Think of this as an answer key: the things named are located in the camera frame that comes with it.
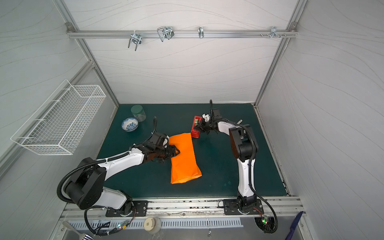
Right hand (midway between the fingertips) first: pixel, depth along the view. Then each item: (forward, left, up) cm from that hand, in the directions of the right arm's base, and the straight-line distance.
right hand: (195, 124), depth 100 cm
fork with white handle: (+10, -32, -8) cm, 35 cm away
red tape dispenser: (-6, 0, -2) cm, 6 cm away
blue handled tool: (-52, -50, -8) cm, 73 cm away
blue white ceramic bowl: (+2, +48, -4) cm, 48 cm away
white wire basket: (-22, +62, +26) cm, 71 cm away
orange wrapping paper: (-30, +4, 0) cm, 30 cm away
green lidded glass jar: (+7, +41, +3) cm, 42 cm away
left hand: (-21, +9, -1) cm, 23 cm away
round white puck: (-57, +14, +5) cm, 58 cm away
